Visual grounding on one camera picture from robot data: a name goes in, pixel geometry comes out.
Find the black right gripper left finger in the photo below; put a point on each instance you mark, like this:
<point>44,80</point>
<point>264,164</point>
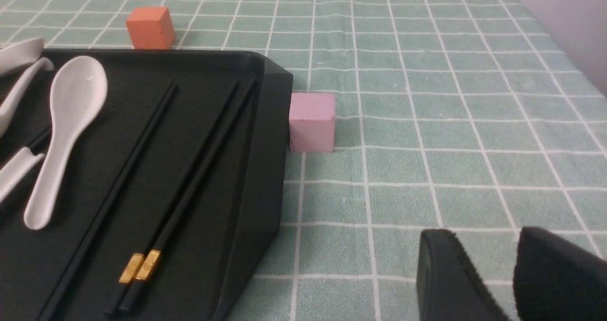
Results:
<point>449,288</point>

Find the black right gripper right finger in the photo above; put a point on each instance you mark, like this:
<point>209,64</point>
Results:
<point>556,280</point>

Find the green checkered tablecloth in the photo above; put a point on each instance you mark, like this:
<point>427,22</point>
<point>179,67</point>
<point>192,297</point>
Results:
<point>462,114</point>

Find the pink cube block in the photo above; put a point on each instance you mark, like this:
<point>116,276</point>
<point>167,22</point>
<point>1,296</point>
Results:
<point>312,122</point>

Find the black rectangular tray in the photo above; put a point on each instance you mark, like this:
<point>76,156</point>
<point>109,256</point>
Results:
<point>225,232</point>

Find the black chopstick right outer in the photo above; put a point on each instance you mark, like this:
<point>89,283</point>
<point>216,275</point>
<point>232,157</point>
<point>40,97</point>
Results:
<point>165,235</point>

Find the black chopstick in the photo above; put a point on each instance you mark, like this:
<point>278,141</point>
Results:
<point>165,235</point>
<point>148,235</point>

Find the black chopstick right inner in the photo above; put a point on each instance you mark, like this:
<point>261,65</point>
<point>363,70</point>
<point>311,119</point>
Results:
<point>148,235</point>

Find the black chopstick lone right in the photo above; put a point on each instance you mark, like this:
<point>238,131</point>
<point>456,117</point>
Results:
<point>79,255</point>

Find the orange cube block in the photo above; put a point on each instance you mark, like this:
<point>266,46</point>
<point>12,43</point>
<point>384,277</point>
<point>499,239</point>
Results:
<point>151,28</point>

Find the white spoon right diagonal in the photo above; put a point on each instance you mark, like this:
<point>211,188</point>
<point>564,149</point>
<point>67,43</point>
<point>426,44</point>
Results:
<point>78,93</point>

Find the white spoon bottom centre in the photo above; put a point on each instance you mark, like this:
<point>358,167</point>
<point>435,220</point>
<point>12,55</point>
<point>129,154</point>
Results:
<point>16,168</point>

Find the white spoon centre hanging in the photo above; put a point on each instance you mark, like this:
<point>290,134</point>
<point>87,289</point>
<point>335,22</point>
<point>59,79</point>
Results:
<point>13,98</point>

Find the white spoon top horizontal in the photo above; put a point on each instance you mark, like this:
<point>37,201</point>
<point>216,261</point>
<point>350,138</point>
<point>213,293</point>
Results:
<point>16,56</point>

